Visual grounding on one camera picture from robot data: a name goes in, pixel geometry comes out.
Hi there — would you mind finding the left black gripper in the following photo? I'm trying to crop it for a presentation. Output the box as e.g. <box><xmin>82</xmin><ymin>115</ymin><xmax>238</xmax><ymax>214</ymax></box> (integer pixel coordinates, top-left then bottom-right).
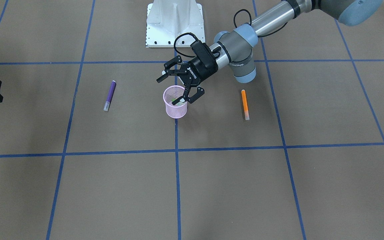
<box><xmin>156</xmin><ymin>55</ymin><xmax>219</xmax><ymax>104</ymax></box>

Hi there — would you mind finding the green marker pen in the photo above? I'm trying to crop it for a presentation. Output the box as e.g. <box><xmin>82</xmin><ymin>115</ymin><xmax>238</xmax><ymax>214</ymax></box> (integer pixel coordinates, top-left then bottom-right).
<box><xmin>171</xmin><ymin>98</ymin><xmax>186</xmax><ymax>107</ymax></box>

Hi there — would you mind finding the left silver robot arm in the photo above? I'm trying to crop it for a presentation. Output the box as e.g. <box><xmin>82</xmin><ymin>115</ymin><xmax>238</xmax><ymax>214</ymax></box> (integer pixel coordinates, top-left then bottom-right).
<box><xmin>156</xmin><ymin>0</ymin><xmax>382</xmax><ymax>105</ymax></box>

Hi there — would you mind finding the pink mesh pen holder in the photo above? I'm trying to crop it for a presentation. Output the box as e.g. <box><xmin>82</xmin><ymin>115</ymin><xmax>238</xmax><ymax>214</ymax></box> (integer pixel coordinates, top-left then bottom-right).
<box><xmin>163</xmin><ymin>85</ymin><xmax>188</xmax><ymax>119</ymax></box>

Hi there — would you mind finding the orange marker pen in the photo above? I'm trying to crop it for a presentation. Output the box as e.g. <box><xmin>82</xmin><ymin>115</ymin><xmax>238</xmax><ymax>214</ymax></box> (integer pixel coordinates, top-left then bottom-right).
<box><xmin>241</xmin><ymin>89</ymin><xmax>250</xmax><ymax>121</ymax></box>

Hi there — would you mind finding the purple marker pen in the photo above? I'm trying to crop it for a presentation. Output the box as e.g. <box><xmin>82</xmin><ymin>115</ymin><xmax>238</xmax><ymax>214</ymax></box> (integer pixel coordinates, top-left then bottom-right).
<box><xmin>103</xmin><ymin>81</ymin><xmax>116</xmax><ymax>111</ymax></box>

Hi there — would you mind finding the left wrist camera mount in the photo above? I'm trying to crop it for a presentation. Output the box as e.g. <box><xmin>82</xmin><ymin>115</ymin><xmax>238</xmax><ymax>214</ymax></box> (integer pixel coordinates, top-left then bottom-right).
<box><xmin>191</xmin><ymin>40</ymin><xmax>221</xmax><ymax>66</ymax></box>

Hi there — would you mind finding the white camera pedestal column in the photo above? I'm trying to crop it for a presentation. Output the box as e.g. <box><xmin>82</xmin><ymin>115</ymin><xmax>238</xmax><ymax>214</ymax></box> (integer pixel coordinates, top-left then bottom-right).
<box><xmin>145</xmin><ymin>0</ymin><xmax>206</xmax><ymax>48</ymax></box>

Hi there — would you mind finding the black camera cable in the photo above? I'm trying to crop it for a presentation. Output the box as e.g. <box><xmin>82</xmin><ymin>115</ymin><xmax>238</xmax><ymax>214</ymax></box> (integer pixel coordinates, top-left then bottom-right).
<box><xmin>173</xmin><ymin>9</ymin><xmax>254</xmax><ymax>50</ymax></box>

